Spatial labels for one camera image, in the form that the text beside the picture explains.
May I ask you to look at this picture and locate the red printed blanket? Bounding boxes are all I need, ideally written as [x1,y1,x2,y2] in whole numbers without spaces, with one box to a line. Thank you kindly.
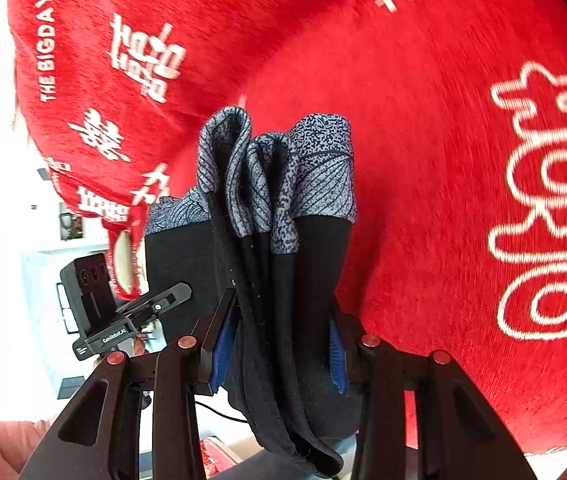
[7,0,567,456]

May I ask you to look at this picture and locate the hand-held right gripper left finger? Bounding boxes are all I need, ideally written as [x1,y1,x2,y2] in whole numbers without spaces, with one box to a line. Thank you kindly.
[18,287,239,480]

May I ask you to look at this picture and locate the black pants with grey waistband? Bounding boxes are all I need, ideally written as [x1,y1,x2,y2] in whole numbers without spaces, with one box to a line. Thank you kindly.
[143,106,359,479]

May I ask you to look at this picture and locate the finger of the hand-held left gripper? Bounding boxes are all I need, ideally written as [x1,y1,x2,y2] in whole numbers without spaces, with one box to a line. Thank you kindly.
[114,282,193,322]

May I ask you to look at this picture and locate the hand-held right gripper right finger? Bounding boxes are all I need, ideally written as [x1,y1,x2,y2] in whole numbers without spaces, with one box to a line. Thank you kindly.
[328,305,539,480]

